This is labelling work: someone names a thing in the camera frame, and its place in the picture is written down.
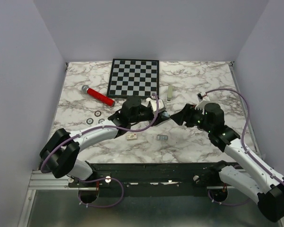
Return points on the grey staple strip tray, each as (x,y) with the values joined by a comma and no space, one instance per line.
(162,137)

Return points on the pale green stapler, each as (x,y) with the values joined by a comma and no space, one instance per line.
(170,92)

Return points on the aluminium rail right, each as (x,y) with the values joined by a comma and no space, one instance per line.
(219,187)

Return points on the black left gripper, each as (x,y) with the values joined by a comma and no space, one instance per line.
(160,118)

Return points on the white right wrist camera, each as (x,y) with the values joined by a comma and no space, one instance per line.
(203,100)

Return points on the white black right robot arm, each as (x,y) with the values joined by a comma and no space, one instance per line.
(263,184)

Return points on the aluminium rail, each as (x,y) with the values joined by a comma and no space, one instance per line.
(40,181)
(219,187)

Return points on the aluminium rail left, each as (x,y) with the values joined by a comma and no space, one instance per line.
(40,181)

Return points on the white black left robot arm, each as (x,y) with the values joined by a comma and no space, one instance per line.
(60,154)

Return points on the small staple box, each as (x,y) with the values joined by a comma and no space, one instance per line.
(131,136)

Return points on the black white chessboard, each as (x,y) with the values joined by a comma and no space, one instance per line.
(133,77)

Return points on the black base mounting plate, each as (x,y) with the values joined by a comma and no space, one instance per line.
(152,180)

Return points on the red glitter toy microphone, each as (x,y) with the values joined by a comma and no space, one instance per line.
(98,96)

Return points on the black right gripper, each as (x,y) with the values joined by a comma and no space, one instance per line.
(186,115)

